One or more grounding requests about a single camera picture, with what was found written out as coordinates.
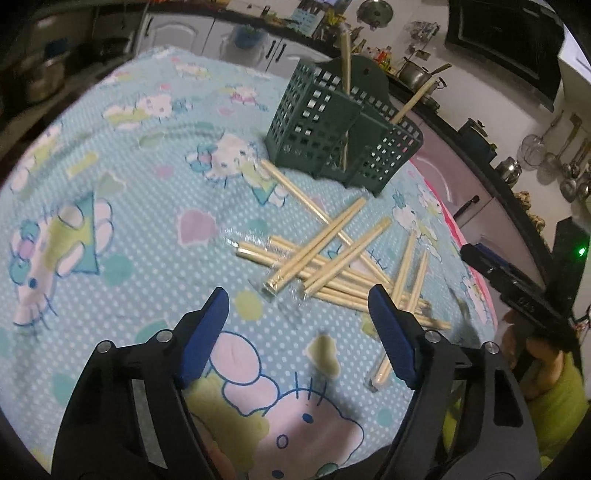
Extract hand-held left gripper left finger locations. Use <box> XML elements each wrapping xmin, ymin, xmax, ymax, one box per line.
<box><xmin>51</xmin><ymin>286</ymin><xmax>232</xmax><ymax>480</ymax></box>

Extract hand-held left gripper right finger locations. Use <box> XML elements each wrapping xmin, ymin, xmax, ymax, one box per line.
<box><xmin>368</xmin><ymin>284</ymin><xmax>542</xmax><ymax>480</ymax></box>

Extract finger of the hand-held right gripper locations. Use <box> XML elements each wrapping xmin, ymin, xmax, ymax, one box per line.
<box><xmin>461</xmin><ymin>243</ymin><xmax>520</xmax><ymax>289</ymax></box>

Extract pile of chopsticks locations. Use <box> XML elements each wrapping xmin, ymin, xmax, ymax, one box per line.
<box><xmin>235</xmin><ymin>159</ymin><xmax>453</xmax><ymax>394</ymax></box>

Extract chopstick pair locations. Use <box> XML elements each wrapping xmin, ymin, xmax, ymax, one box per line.
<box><xmin>392</xmin><ymin>76</ymin><xmax>439</xmax><ymax>126</ymax></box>
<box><xmin>339</xmin><ymin>30</ymin><xmax>352</xmax><ymax>93</ymax></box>

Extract green plastic utensil basket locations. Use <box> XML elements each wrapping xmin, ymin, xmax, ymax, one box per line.
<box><xmin>265</xmin><ymin>58</ymin><xmax>423</xmax><ymax>195</ymax></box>

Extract person's right forearm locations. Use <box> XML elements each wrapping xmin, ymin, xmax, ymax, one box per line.
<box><xmin>526</xmin><ymin>355</ymin><xmax>590</xmax><ymax>467</ymax></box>

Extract person's right hand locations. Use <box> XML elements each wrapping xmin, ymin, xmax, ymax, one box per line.
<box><xmin>523</xmin><ymin>339</ymin><xmax>568</xmax><ymax>401</ymax></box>

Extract pile of ginger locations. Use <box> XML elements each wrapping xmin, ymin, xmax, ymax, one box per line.
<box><xmin>516</xmin><ymin>191</ymin><xmax>547</xmax><ymax>232</ymax></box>

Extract pink cloth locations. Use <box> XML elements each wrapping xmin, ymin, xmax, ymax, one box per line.
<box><xmin>406</xmin><ymin>152</ymin><xmax>468</xmax><ymax>243</ymax></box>

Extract steel coffee pot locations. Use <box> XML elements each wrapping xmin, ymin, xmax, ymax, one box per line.
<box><xmin>496</xmin><ymin>157</ymin><xmax>523</xmax><ymax>186</ymax></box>

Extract hanging steel ladle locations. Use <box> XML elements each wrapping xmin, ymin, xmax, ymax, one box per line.
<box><xmin>560</xmin><ymin>138</ymin><xmax>588</xmax><ymax>200</ymax></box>
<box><xmin>577</xmin><ymin>152</ymin><xmax>591</xmax><ymax>201</ymax></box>

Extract hanging slotted spoon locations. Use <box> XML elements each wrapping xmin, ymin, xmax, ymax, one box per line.
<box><xmin>541</xmin><ymin>115</ymin><xmax>581</xmax><ymax>183</ymax></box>

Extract dark blue enamel pot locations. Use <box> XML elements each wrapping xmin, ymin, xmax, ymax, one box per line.
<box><xmin>461</xmin><ymin>131</ymin><xmax>498</xmax><ymax>158</ymax></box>

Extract cartoon cat printed blanket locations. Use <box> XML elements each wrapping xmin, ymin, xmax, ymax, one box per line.
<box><xmin>0</xmin><ymin>46</ymin><xmax>498</xmax><ymax>480</ymax></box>

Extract large steel pot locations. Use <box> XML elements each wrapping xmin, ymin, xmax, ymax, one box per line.
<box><xmin>399</xmin><ymin>58</ymin><xmax>448</xmax><ymax>100</ymax></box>

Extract black range hood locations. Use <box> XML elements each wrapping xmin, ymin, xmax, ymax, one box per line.
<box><xmin>445</xmin><ymin>0</ymin><xmax>565</xmax><ymax>112</ymax></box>

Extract hanging kitchen tools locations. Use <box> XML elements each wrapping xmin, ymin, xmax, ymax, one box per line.
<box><xmin>405</xmin><ymin>21</ymin><xmax>440</xmax><ymax>52</ymax></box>

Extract group of condiment bottles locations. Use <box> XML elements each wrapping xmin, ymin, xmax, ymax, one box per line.
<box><xmin>351</xmin><ymin>37</ymin><xmax>397</xmax><ymax>73</ymax></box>

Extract hanging steel pot lid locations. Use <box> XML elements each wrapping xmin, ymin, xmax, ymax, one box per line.
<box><xmin>358</xmin><ymin>0</ymin><xmax>393</xmax><ymax>29</ymax></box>

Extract blue knife block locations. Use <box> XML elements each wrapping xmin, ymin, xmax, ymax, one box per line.
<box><xmin>295</xmin><ymin>6</ymin><xmax>324</xmax><ymax>29</ymax></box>

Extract metal storage shelf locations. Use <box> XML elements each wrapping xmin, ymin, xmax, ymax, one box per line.
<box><xmin>0</xmin><ymin>9</ymin><xmax>139</xmax><ymax>116</ymax></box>

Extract blue plastic bag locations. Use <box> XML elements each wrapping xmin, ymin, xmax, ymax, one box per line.
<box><xmin>231</xmin><ymin>24</ymin><xmax>269</xmax><ymax>51</ymax></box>

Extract white base cabinets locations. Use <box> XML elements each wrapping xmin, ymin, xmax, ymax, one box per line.
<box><xmin>141</xmin><ymin>9</ymin><xmax>333</xmax><ymax>77</ymax></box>

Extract white wall cabinet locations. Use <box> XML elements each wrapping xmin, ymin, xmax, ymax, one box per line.
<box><xmin>556</xmin><ymin>23</ymin><xmax>591</xmax><ymax>121</ymax></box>

